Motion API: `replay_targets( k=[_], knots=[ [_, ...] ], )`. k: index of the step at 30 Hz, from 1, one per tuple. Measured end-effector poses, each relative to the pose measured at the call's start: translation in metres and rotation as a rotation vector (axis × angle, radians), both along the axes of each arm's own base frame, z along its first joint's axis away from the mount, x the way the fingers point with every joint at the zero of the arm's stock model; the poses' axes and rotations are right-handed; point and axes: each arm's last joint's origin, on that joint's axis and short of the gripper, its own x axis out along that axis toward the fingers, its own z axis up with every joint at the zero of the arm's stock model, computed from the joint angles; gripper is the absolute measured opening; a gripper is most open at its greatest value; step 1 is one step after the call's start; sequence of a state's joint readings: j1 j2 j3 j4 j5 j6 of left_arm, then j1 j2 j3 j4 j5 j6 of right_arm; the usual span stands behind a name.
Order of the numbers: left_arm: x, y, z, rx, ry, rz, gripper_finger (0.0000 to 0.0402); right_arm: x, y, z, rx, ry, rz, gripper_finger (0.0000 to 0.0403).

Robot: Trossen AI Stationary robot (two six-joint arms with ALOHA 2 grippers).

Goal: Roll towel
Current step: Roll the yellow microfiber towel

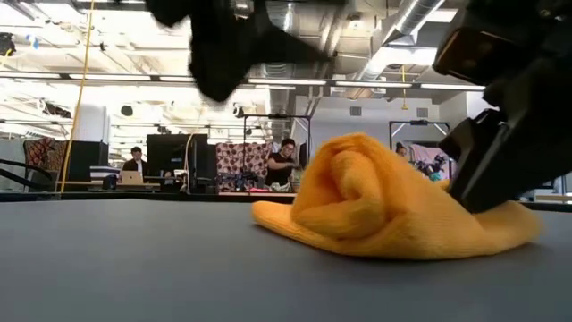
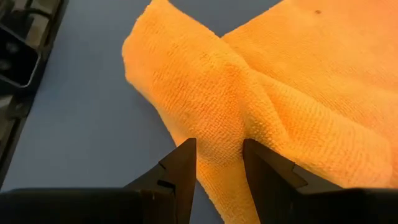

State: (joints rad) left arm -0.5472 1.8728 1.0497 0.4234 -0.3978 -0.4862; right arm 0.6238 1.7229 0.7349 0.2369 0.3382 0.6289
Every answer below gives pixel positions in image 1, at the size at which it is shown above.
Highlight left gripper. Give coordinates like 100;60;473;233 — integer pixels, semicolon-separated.
145;0;335;104

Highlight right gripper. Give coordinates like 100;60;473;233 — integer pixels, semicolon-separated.
439;0;572;215

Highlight orange towel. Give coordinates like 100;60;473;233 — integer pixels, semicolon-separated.
250;131;544;261

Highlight long ceiling light bar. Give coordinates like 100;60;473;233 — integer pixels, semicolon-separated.
0;71;486;91

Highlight circle-patterned cloth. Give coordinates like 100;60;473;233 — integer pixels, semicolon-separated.
215;141;274;192

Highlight wooden background table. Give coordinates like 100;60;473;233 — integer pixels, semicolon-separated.
217;191;299;199

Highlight black background computer case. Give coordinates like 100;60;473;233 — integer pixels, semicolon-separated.
192;143;219;194

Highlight black monitor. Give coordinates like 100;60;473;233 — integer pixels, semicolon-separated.
146;133;209;178

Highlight silver laptop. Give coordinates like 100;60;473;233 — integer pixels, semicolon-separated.
119;170;145;186

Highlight striped stack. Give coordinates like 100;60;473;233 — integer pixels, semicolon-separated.
88;165;122;181

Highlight black cabinet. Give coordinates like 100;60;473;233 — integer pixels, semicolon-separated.
67;140;111;182

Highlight wooden background desk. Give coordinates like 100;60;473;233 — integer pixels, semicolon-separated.
55;180;161;189

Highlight grey-blue table mat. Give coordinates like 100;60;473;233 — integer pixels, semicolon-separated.
0;199;572;322

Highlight red patterned cloth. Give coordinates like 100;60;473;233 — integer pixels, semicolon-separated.
23;137;68;192

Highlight silver ribbed ceiling duct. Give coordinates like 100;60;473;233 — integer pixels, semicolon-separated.
248;0;299;142

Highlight black metal frame stand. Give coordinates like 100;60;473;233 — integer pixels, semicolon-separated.
242;113;313;193
388;119;453;148

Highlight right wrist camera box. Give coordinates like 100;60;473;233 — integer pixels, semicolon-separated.
432;24;509;87

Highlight silver smooth ceiling duct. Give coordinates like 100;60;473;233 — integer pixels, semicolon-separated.
348;0;448;100

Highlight yellow hanging cord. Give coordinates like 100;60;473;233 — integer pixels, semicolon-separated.
400;64;409;112

